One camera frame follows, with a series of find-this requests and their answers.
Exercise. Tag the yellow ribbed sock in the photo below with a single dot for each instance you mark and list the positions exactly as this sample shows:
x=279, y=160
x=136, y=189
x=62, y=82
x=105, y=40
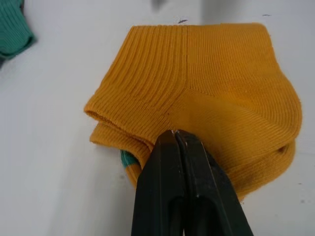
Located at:
x=197, y=81

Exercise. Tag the yellow sock with green stripe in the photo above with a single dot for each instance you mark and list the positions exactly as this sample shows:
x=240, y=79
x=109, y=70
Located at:
x=130, y=159

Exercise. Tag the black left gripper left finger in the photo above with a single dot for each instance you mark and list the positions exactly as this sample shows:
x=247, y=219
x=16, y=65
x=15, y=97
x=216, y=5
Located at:
x=157, y=186

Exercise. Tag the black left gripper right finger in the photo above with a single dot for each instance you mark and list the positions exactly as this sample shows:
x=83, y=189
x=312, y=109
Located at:
x=209, y=191

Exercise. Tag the green ribbed sock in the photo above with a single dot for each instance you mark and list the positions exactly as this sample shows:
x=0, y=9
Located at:
x=12, y=29

